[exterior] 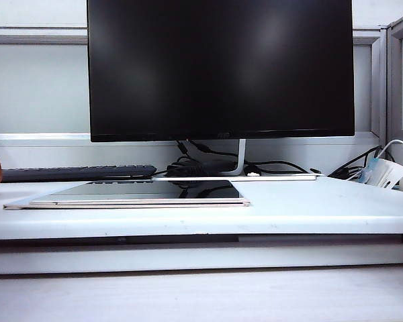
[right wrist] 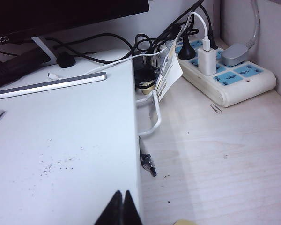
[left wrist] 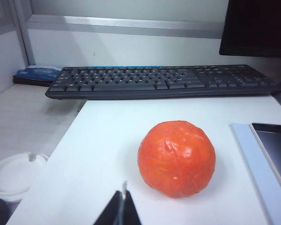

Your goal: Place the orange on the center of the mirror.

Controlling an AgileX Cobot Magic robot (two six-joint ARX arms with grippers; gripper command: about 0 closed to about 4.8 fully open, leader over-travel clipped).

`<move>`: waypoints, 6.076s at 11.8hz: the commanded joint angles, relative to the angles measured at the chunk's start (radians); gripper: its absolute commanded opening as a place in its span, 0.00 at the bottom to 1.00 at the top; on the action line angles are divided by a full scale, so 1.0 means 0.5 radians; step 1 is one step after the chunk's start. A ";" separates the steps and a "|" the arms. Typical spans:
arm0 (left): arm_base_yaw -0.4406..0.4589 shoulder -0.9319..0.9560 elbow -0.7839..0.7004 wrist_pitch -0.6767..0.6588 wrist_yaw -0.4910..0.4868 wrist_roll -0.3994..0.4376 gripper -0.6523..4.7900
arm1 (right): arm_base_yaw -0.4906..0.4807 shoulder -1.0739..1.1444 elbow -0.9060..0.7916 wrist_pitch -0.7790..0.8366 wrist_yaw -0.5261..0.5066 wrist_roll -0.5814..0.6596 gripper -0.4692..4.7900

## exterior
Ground flat rectangular mirror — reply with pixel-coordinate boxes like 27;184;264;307
3;179;251;211

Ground grey aluminium partition frame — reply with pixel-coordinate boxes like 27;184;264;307
352;18;403;149

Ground white monitor stand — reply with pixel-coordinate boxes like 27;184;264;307
218;139;318;182

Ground black computer keyboard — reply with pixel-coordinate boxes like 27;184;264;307
0;164;157;184

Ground black cables by package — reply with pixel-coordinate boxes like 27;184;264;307
327;146;384;180

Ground black monitor cable bundle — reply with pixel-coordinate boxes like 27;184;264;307
166;140;323;178

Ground black computer monitor screen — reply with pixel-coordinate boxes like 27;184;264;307
86;0;356;143

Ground thin white charger cable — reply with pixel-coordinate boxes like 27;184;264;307
377;139;403;168

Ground blue and white package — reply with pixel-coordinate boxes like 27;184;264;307
357;157;403;189

